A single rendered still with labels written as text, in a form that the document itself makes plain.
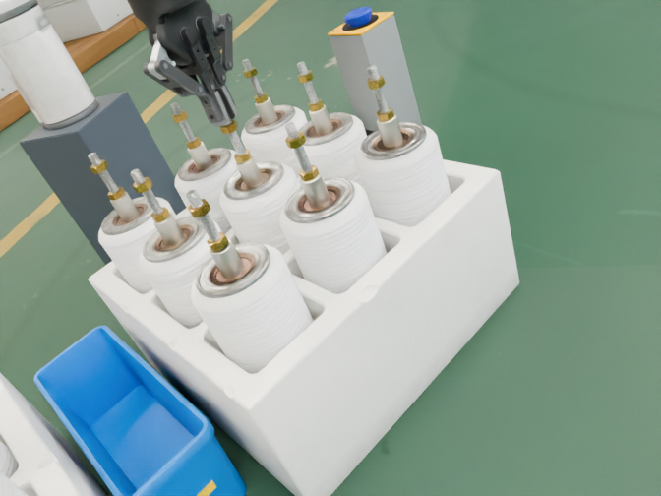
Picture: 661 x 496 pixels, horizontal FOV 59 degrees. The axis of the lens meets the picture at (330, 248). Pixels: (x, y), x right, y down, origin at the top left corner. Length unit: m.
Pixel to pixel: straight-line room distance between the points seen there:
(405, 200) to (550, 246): 0.28
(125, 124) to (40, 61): 0.16
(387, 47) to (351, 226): 0.37
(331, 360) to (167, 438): 0.32
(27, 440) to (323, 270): 0.33
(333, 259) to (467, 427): 0.24
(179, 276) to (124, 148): 0.48
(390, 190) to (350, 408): 0.24
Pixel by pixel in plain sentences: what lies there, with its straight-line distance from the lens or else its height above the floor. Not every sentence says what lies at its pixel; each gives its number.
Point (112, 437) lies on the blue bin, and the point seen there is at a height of 0.00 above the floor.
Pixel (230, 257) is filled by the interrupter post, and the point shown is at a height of 0.27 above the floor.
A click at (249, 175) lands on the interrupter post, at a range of 0.68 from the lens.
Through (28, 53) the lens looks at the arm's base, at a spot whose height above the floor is 0.42.
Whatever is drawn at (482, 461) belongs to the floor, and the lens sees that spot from 0.65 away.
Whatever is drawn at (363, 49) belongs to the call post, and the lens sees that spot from 0.85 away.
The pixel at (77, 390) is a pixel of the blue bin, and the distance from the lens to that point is 0.89.
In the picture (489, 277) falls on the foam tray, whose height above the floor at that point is 0.06.
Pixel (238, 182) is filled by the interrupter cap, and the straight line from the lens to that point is 0.71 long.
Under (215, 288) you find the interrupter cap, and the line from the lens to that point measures 0.55.
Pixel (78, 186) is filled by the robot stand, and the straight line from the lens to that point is 1.09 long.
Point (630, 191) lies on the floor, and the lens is 0.95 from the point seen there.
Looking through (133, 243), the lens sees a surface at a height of 0.24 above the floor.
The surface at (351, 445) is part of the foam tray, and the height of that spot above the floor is 0.03.
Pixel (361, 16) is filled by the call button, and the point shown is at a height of 0.33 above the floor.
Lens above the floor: 0.55
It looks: 34 degrees down
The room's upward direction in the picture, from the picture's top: 22 degrees counter-clockwise
